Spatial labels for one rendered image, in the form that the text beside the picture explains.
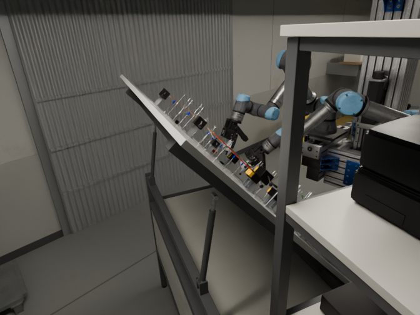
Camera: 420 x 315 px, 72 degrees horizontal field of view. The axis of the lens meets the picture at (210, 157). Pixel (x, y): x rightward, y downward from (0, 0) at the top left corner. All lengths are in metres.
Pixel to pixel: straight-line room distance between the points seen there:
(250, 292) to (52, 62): 2.33
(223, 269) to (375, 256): 0.95
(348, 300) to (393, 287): 0.43
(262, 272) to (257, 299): 0.15
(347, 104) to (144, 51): 2.17
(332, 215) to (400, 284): 0.19
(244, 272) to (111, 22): 2.43
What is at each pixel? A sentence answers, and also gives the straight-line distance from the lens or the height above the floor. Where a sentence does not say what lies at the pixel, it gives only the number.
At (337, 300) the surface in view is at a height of 1.13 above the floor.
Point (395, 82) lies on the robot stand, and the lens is 2.13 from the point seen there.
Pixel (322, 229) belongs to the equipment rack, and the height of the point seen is 1.46.
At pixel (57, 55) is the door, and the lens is 2.85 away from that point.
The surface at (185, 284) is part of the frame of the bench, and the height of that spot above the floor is 0.80.
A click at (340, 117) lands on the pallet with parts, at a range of 6.35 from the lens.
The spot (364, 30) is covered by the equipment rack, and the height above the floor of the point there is 1.84.
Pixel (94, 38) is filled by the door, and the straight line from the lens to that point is 2.97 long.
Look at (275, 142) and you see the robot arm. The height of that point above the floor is 1.24.
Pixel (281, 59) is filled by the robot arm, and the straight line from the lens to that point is 1.91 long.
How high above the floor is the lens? 1.85
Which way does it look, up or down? 24 degrees down
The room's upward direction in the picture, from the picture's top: 3 degrees counter-clockwise
